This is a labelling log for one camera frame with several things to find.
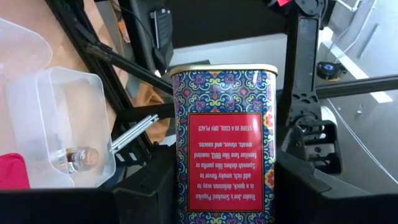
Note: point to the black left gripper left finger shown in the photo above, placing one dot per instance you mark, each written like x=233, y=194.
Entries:
x=149, y=193

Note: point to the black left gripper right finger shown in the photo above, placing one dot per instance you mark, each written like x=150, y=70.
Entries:
x=295, y=193

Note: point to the cork-stoppered glass spice jar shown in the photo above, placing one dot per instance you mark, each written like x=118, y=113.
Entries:
x=87, y=157

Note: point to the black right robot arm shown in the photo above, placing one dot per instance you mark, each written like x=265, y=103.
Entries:
x=303, y=62

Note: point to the silver aluminium extrusion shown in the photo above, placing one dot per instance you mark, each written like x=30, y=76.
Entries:
x=133, y=133

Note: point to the orange brown fabric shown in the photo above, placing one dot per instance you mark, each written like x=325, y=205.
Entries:
x=149, y=99

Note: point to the black blue round knob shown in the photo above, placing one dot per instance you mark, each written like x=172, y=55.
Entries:
x=329, y=70

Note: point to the black power adapter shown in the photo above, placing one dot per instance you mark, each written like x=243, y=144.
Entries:
x=163, y=28

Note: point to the black panel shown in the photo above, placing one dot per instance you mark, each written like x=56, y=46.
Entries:
x=217, y=21

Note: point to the pink tag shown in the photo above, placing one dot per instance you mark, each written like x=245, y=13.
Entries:
x=283, y=2

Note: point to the black aluminium frame rail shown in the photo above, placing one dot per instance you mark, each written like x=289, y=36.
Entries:
x=357, y=87
x=102, y=90

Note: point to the black frame brace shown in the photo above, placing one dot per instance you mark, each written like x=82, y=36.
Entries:
x=133, y=70

